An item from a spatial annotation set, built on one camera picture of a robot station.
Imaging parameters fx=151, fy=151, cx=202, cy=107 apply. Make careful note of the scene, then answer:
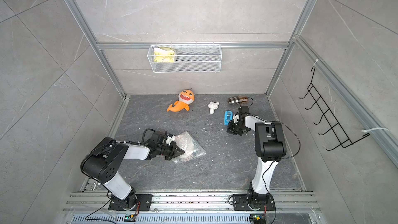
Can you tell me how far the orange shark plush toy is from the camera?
1.10 metres

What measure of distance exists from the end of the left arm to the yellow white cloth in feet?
1.37

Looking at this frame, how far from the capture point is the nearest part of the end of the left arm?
768mm

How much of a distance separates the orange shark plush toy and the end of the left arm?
0.31m

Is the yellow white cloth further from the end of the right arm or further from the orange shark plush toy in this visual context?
the end of the right arm

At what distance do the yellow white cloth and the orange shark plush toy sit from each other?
0.29 meters

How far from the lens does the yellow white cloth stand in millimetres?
882
